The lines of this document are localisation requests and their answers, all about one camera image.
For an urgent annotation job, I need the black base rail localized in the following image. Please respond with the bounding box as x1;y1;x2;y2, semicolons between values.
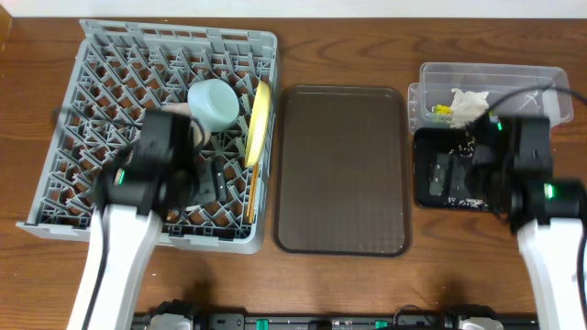
130;300;540;330

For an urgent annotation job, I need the crumpled white napkin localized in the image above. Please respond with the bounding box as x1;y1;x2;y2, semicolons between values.
449;88;489;128

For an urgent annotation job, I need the yellow green wrapper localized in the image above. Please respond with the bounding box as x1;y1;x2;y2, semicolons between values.
432;104;453;124

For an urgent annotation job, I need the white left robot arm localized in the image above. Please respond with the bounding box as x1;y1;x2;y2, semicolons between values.
68;110;227;329

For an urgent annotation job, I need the yellow round plate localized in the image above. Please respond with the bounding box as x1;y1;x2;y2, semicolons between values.
245;81;271;168

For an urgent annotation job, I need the pink white bowl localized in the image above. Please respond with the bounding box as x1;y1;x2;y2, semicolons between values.
161;103;211;146

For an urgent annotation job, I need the black waste tray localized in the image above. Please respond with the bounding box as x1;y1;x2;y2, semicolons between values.
414;124;509;215

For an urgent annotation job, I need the clear plastic waste bin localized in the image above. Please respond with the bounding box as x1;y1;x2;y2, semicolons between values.
407;62;573;132

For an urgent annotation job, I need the wooden chopstick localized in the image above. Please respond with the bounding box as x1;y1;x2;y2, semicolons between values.
247;164;259;224

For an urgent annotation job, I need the spilled rice food waste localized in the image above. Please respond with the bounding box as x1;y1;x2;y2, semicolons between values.
441;138;487;211

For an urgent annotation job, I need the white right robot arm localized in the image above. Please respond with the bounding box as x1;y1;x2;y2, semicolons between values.
274;116;586;329

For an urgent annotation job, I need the dark brown serving tray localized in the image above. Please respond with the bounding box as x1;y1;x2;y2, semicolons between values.
273;85;412;258

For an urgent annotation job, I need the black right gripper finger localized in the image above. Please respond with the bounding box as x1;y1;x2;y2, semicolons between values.
449;156;471;197
428;154;451;196

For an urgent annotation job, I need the grey plastic dishwasher rack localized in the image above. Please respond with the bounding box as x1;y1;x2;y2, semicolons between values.
20;19;280;254

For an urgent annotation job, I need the light blue bowl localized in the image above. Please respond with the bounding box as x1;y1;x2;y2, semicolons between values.
187;79;239;133

